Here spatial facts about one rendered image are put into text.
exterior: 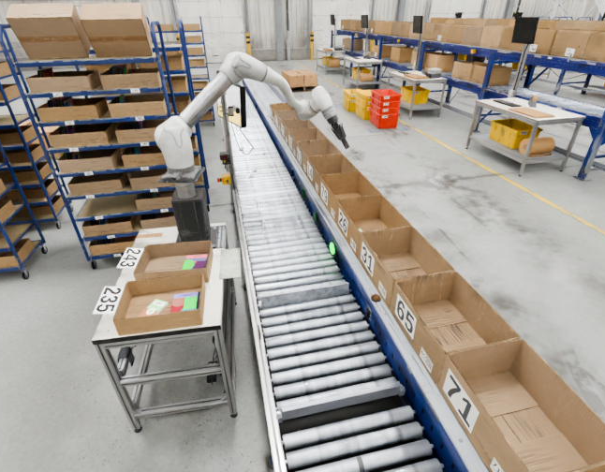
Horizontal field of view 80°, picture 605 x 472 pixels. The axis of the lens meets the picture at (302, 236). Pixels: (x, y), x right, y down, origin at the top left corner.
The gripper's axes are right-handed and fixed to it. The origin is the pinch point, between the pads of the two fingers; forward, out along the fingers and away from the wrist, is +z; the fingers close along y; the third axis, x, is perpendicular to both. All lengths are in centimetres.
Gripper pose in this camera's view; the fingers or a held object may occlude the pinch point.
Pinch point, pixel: (345, 143)
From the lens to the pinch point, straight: 257.2
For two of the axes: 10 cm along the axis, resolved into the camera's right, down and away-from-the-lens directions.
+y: 3.6, 0.1, -9.3
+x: 7.9, -5.3, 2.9
